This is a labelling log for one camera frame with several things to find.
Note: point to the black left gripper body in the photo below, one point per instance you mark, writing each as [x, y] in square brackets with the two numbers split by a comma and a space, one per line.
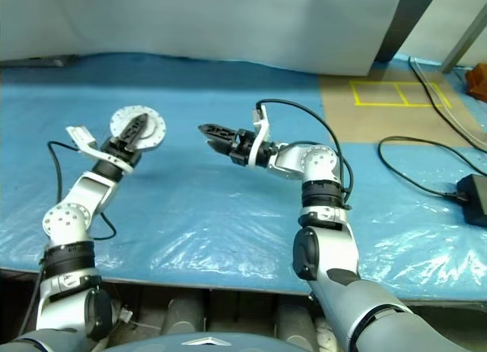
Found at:
[121, 151]

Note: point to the amber orange block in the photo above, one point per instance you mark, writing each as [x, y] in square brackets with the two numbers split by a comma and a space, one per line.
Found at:
[477, 82]

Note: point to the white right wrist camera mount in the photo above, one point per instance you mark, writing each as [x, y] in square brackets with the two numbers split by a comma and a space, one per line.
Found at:
[256, 146]

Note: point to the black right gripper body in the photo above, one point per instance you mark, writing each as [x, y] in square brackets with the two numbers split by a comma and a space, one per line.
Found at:
[239, 148]

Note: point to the silver round motor lid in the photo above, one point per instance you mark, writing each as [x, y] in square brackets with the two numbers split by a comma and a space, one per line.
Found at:
[154, 129]

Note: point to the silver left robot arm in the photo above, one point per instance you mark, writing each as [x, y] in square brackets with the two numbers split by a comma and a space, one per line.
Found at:
[87, 188]

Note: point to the white backdrop panel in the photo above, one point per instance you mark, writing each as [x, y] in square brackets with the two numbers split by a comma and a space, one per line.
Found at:
[190, 21]

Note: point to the grey robot torso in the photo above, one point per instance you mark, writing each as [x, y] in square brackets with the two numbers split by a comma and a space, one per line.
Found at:
[198, 344]

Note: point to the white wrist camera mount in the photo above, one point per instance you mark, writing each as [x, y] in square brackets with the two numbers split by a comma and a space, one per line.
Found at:
[81, 135]
[256, 146]

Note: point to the grey rounded cylinder shape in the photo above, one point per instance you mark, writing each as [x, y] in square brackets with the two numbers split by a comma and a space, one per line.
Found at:
[184, 314]
[295, 319]

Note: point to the dark grey panel edge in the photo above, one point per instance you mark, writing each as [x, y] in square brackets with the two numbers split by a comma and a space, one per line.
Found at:
[403, 29]

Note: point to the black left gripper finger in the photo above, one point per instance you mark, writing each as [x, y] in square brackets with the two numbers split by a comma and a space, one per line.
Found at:
[139, 133]
[132, 125]

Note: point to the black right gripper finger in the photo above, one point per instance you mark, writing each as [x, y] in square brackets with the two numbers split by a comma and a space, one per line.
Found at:
[218, 131]
[222, 146]

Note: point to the white grey rounded shape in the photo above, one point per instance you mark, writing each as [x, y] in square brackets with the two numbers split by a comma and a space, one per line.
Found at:
[325, 333]

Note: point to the black power adapter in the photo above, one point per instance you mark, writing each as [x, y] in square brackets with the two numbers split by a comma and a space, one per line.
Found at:
[475, 200]

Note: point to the small white connector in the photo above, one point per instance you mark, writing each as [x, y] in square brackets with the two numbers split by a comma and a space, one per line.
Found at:
[126, 314]

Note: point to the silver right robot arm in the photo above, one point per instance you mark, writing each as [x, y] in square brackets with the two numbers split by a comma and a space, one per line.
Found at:
[323, 230]

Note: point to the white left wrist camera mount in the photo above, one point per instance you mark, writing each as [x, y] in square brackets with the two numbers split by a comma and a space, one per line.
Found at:
[81, 135]

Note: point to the brown cardboard sheet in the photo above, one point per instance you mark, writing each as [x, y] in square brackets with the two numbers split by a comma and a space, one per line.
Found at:
[350, 124]

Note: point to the blue plastic table cover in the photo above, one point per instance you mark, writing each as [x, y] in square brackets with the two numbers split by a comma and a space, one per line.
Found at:
[209, 89]

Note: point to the aluminium frame post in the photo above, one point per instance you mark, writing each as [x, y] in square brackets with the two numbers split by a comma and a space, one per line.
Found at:
[464, 44]

